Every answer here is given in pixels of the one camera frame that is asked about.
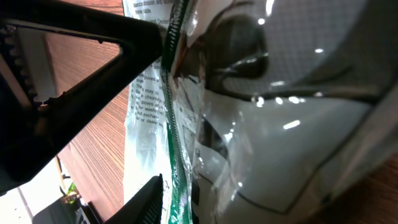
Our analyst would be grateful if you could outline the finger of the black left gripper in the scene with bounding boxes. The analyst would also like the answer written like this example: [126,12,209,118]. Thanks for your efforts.
[1,1,162,194]

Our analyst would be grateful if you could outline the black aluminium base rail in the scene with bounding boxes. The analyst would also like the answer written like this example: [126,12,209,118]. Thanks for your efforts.
[32,183,103,224]

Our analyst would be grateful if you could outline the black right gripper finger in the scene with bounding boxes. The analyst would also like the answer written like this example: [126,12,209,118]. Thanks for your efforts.
[104,174,164,224]

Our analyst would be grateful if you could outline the green sponge package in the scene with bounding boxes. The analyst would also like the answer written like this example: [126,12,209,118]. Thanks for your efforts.
[123,0,397,223]

